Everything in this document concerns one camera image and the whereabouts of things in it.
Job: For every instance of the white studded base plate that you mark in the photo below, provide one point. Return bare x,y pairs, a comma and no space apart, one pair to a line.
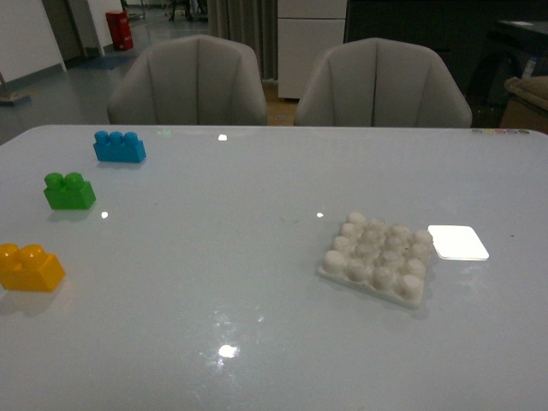
387,261

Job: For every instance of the left grey chair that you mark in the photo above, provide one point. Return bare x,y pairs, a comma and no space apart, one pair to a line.
195,80

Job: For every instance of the right grey chair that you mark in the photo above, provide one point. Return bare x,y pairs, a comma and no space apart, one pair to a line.
382,83

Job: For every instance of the grey chair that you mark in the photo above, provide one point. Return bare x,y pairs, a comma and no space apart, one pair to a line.
382,83
195,80

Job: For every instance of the white drawer cabinet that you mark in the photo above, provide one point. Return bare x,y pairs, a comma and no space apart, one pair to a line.
304,30

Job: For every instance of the coloured dot sticker strip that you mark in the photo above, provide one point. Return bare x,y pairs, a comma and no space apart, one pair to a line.
500,131

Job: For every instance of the red fire cabinet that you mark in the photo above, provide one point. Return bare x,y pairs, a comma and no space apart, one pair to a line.
120,31

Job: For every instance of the yellow toy block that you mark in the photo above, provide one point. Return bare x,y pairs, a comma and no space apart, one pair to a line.
29,268

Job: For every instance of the grey curtain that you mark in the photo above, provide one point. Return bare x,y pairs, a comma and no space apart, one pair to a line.
253,23

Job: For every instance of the green toy block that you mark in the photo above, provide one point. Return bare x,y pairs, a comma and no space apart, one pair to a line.
69,192

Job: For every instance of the blue toy block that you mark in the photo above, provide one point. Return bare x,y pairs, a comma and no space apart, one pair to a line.
119,147

